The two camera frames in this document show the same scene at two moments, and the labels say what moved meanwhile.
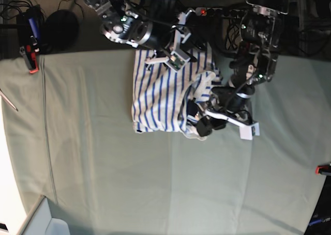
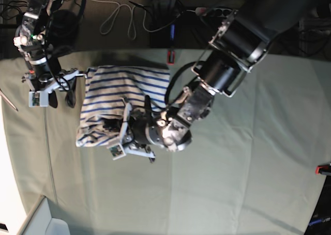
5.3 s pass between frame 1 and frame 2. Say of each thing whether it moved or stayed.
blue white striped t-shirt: moved
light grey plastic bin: stayed
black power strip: stayed
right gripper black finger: moved
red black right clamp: stayed
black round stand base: stayed
